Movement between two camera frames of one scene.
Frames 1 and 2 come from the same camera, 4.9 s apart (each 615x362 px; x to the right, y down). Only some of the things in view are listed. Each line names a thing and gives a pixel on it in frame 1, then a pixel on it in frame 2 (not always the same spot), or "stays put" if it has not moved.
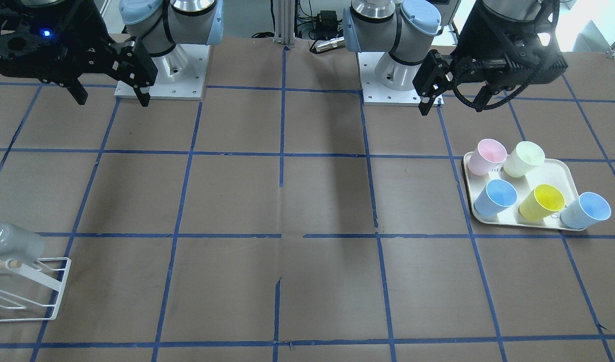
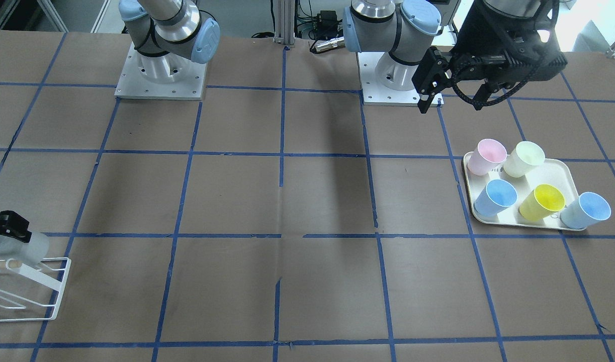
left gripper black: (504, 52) stays put
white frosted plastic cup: (5, 241) stays put
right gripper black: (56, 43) -> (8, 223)
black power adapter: (325, 25) stays put
